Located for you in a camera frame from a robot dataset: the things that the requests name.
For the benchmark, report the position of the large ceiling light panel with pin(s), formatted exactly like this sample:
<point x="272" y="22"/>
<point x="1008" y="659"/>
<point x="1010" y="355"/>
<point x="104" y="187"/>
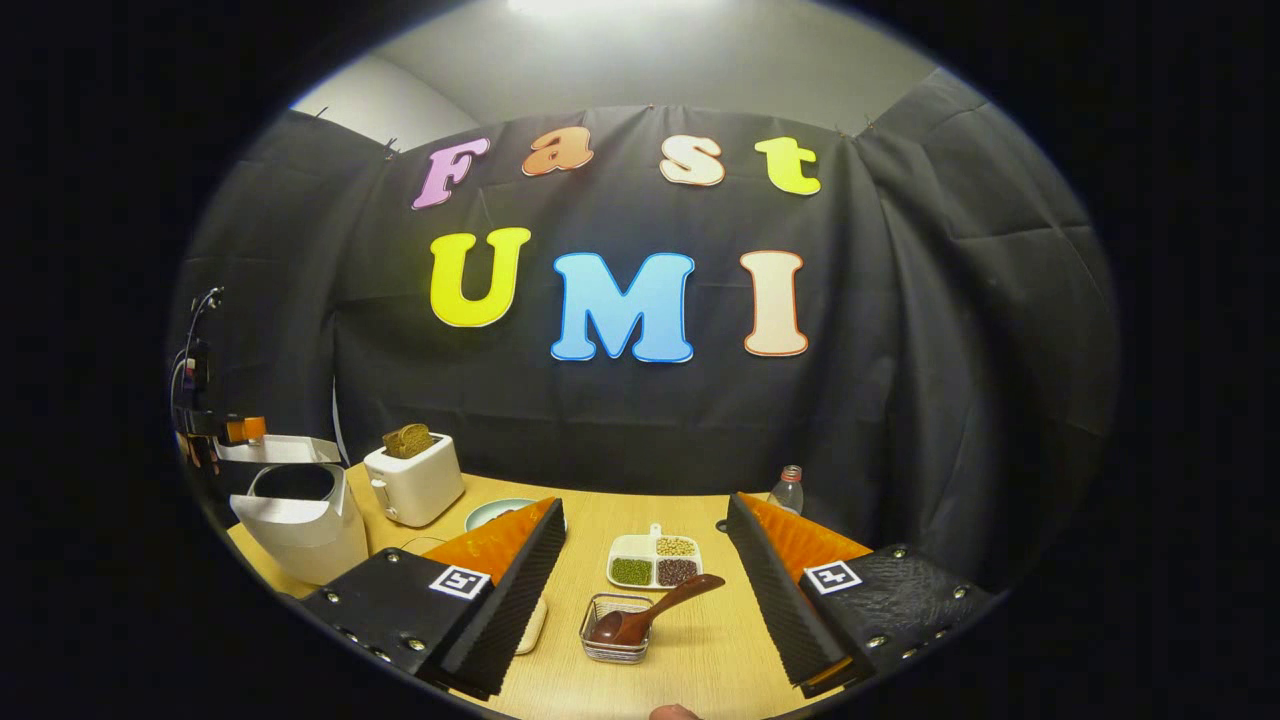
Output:
<point x="600" y="5"/>

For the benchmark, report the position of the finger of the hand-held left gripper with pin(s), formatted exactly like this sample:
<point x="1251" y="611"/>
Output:
<point x="245" y="430"/>

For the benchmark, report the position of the pile of dark red beans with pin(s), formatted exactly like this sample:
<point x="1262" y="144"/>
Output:
<point x="677" y="572"/>

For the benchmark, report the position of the brown bread slice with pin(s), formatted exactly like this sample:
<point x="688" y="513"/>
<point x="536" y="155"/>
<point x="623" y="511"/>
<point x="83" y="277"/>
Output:
<point x="390" y="447"/>
<point x="415" y="440"/>

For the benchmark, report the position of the brown wooden spoon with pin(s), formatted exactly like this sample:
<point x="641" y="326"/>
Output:
<point x="680" y="598"/>

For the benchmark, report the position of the white rice cooker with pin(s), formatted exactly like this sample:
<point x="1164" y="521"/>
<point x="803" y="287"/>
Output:
<point x="310" y="540"/>

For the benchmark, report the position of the pale green plate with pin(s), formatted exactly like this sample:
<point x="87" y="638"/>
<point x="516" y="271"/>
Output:
<point x="490" y="512"/>

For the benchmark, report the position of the pile of yellow soybeans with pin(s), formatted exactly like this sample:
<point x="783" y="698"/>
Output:
<point x="676" y="546"/>

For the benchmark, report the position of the white toaster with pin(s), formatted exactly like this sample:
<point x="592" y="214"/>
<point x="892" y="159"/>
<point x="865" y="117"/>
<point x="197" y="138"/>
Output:
<point x="420" y="490"/>

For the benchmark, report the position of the clear glass tray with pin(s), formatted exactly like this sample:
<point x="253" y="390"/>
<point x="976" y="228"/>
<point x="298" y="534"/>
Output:
<point x="541" y="608"/>

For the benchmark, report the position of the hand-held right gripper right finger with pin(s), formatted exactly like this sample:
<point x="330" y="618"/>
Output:
<point x="780" y="610"/>

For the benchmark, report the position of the clear plastic water bottle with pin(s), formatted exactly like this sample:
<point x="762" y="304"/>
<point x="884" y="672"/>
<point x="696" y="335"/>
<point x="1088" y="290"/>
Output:
<point x="788" y="495"/>

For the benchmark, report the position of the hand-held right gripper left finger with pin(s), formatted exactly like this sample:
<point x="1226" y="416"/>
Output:
<point x="515" y="610"/>

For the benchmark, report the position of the white divided dish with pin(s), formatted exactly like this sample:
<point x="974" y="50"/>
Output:
<point x="630" y="548"/>

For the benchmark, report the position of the pile of green mung beans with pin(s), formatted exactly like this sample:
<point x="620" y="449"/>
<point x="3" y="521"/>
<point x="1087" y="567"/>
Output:
<point x="631" y="571"/>

